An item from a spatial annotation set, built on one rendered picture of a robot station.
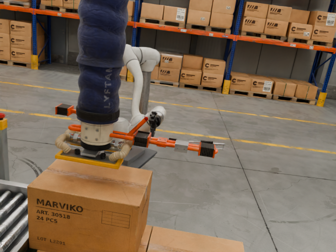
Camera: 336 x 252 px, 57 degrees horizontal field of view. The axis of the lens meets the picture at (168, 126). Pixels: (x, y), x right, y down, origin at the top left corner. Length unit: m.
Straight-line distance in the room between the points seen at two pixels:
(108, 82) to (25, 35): 8.22
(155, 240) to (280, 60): 9.06
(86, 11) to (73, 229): 1.11
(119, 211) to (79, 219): 0.23
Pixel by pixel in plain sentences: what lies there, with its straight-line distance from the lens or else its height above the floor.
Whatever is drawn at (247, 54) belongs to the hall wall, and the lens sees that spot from 10.31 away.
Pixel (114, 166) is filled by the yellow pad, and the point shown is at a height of 1.11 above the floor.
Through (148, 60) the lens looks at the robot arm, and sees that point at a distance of 2.43.
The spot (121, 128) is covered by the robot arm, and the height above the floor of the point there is 1.00.
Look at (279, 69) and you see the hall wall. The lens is 10.64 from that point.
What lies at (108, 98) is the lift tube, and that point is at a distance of 1.59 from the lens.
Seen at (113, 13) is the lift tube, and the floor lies 1.84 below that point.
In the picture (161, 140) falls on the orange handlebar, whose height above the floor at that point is 1.24.
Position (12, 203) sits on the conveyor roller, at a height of 0.54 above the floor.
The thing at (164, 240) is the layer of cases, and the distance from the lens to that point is 2.08.
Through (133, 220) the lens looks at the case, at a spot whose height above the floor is 0.85.
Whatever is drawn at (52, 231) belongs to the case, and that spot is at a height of 0.69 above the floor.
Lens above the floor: 1.86
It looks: 19 degrees down
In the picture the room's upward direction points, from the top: 7 degrees clockwise
